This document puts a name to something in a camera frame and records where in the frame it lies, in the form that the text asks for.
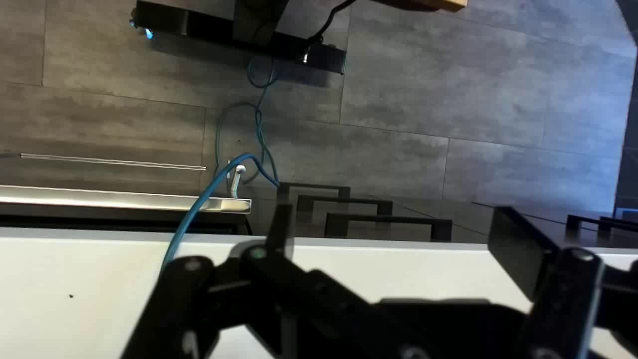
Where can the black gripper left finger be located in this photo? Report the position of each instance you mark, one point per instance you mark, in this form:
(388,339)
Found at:
(180,305)

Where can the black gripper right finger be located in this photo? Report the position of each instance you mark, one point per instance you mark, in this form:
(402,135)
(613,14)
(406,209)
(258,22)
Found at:
(565,299)

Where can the dark drawer cabinet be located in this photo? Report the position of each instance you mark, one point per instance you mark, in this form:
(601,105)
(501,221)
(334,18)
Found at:
(465,219)

